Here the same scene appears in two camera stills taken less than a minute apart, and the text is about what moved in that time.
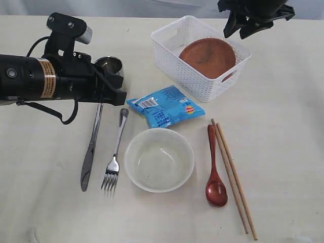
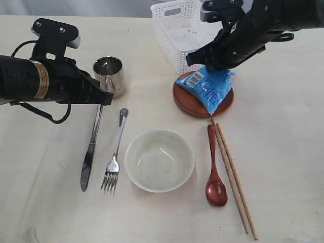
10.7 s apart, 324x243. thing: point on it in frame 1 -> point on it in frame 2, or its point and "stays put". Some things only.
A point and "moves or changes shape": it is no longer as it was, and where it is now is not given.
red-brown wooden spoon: x=216 y=192 stays put
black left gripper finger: x=115 y=96 -> x=100 y=96
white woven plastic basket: x=199 y=58 -> x=181 y=30
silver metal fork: x=110 y=180 stays put
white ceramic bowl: x=159 y=160 stays put
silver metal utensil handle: x=88 y=156 stays put
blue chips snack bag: x=165 y=107 -> x=208 y=87
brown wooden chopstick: x=235 y=179 stays put
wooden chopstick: x=229 y=173 stays put
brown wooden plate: x=210 y=56 moves or changes shape
